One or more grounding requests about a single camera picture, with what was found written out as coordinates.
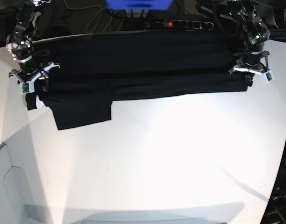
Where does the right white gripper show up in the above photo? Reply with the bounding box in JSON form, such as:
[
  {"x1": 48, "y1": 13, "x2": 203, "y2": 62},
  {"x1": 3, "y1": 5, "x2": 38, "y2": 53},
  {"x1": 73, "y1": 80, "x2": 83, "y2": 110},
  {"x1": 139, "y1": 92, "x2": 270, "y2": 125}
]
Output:
[{"x1": 8, "y1": 62, "x2": 61, "y2": 94}]

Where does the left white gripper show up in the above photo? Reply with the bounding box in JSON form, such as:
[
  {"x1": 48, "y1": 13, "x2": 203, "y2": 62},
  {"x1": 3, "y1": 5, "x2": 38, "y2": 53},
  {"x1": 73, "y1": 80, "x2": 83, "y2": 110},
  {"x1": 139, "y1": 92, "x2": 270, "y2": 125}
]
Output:
[{"x1": 229, "y1": 50, "x2": 273, "y2": 86}]

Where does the black T-shirt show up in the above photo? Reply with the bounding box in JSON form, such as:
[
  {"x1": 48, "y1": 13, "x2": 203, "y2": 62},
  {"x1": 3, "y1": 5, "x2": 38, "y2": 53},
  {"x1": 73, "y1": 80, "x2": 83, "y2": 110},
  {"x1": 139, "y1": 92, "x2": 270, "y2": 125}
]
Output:
[{"x1": 25, "y1": 31, "x2": 248, "y2": 130}]

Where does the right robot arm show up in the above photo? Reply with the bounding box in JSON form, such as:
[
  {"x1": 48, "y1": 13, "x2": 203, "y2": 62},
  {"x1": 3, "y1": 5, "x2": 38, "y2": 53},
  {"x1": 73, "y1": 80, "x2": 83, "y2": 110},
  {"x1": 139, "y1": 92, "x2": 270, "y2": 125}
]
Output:
[{"x1": 6, "y1": 0, "x2": 60, "y2": 94}]

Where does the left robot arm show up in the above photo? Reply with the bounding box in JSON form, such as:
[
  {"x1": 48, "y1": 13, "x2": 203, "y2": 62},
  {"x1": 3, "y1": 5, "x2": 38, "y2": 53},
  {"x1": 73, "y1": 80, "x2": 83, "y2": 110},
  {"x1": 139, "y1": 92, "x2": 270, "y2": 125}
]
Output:
[{"x1": 212, "y1": 0, "x2": 274, "y2": 86}]

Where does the white garment label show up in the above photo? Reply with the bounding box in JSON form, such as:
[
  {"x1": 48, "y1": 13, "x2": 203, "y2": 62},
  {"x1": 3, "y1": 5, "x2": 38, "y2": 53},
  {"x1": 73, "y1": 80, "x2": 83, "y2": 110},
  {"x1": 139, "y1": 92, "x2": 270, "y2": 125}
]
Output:
[{"x1": 36, "y1": 96, "x2": 46, "y2": 109}]

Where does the black power strip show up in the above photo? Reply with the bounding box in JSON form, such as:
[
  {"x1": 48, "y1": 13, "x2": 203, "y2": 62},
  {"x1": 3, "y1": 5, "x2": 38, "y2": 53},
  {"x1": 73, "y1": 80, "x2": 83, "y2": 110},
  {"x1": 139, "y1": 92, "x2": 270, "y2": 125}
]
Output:
[{"x1": 150, "y1": 20, "x2": 214, "y2": 31}]

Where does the blue box overhead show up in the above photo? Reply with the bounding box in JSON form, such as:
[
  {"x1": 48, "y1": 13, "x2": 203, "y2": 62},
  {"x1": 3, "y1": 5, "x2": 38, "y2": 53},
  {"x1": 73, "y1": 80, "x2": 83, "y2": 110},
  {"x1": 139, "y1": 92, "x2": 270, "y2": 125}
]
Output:
[{"x1": 106, "y1": 0, "x2": 173, "y2": 10}]

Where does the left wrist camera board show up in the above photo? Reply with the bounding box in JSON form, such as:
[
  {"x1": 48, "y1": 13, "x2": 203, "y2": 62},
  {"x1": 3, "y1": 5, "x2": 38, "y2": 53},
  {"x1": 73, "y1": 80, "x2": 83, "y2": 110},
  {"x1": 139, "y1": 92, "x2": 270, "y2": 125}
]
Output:
[{"x1": 266, "y1": 72, "x2": 274, "y2": 82}]

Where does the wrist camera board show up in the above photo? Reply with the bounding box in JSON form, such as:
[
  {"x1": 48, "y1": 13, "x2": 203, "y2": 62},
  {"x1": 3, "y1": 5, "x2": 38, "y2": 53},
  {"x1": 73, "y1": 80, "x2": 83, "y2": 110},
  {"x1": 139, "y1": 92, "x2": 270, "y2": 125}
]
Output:
[
  {"x1": 20, "y1": 83, "x2": 29, "y2": 94},
  {"x1": 266, "y1": 72, "x2": 274, "y2": 82}
]

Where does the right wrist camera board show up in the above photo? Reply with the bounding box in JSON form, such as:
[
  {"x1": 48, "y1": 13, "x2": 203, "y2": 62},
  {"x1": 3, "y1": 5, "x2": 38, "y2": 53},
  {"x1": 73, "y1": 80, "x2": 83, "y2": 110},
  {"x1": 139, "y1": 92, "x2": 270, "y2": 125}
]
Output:
[{"x1": 20, "y1": 83, "x2": 29, "y2": 94}]

